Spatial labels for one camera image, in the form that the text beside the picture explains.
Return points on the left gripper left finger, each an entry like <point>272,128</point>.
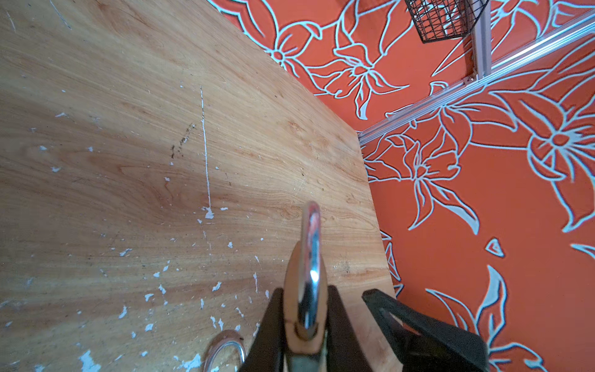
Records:
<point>267,351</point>

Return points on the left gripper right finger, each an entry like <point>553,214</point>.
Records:
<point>343,350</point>

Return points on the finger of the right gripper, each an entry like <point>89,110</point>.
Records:
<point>422,343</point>

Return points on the small brass padlock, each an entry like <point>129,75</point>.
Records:
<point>305,304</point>

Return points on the long-shackle brass padlock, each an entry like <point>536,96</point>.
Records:
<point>225,341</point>

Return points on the black wire basket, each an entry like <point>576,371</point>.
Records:
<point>438,20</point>

